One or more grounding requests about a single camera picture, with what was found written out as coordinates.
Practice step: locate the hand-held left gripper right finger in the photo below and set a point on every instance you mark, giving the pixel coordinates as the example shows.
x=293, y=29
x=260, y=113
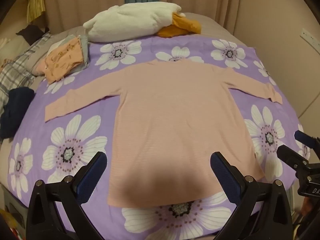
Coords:
x=225, y=177

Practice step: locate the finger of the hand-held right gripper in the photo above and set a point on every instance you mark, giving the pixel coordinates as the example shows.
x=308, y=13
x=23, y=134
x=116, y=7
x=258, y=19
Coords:
x=303, y=137
x=290, y=155

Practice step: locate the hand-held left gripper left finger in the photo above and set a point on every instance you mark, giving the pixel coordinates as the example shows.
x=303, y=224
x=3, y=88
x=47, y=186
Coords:
x=92, y=177

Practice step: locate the pink long-sleeved sweater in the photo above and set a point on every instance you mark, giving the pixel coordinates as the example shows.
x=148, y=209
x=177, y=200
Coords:
x=175, y=120

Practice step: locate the purple floral blanket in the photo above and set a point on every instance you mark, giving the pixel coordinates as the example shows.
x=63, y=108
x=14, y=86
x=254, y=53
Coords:
x=75, y=140

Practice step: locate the navy blue garment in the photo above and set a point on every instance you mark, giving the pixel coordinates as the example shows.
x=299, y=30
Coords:
x=15, y=111

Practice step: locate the peach patterned folded garment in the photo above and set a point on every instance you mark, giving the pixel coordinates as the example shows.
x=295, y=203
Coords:
x=63, y=56

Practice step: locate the grey plaid bedding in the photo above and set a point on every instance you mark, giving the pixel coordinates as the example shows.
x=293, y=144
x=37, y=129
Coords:
x=18, y=66

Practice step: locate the dark brown cloth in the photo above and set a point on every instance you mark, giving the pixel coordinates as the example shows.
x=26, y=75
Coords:
x=31, y=33

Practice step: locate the orange cloth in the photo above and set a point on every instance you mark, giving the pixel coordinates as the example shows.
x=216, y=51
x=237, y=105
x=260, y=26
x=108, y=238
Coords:
x=181, y=26

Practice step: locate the beige curtain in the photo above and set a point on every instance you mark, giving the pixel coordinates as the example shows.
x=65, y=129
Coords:
x=82, y=0

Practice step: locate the yellow striped cloth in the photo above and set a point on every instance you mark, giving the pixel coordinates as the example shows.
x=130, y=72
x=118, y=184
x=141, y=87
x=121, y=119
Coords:
x=36, y=3

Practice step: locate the white wall socket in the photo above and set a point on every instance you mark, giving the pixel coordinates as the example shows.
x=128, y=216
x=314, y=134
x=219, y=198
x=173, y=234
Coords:
x=311, y=37

